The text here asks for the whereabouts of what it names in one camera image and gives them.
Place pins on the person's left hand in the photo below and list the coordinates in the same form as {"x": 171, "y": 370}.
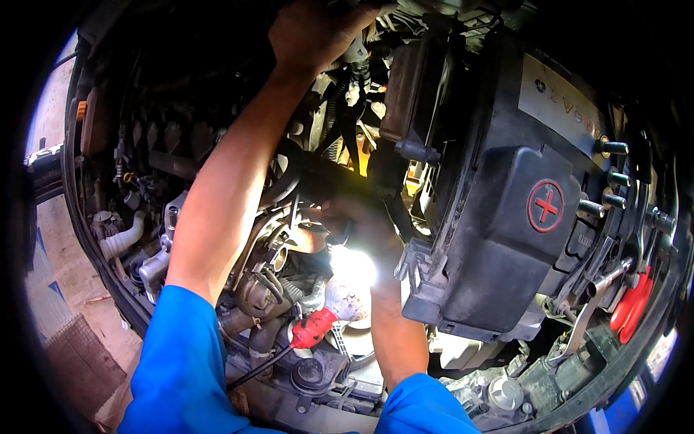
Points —
{"x": 309, "y": 32}

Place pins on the person's right hand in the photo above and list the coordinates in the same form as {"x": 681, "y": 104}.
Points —
{"x": 366, "y": 225}

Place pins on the brown fuse box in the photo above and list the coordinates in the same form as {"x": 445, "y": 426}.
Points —
{"x": 404, "y": 92}

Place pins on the rusty metal pipe assembly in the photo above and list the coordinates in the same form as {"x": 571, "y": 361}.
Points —
{"x": 260, "y": 282}

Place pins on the black car battery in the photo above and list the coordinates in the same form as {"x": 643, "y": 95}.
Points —
{"x": 504, "y": 217}

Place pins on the black radiator cap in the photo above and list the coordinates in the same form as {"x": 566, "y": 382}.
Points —
{"x": 309, "y": 374}

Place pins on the white coolant reservoir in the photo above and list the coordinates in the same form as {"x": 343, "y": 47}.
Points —
{"x": 466, "y": 351}

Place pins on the black intake manifold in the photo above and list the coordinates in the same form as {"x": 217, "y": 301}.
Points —
{"x": 168, "y": 146}

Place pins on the silver round filler cap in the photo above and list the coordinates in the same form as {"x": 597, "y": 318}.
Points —
{"x": 505, "y": 393}

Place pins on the silver ratchet wrench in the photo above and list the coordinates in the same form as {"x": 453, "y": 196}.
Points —
{"x": 591, "y": 304}

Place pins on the orange reservoir cap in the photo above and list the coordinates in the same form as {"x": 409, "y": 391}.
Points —
{"x": 81, "y": 110}

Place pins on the silver metal engine bracket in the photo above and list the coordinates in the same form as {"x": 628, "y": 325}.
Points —
{"x": 157, "y": 260}

